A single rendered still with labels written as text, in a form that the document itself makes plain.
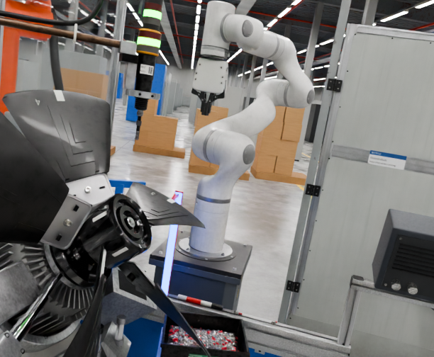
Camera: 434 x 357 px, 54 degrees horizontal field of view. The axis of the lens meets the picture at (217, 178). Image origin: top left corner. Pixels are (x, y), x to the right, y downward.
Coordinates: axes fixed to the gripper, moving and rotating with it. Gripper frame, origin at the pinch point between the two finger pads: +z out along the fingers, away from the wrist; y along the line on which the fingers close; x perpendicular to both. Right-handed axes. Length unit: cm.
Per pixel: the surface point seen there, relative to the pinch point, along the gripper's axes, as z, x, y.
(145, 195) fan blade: 23.1, 31.6, 4.0
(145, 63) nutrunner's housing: -8, 52, 0
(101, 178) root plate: 15, 55, 5
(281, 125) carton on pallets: 27, -756, 34
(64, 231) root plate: 22, 68, 4
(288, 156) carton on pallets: 87, -766, 8
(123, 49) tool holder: -10, 54, 3
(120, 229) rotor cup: 21, 65, -5
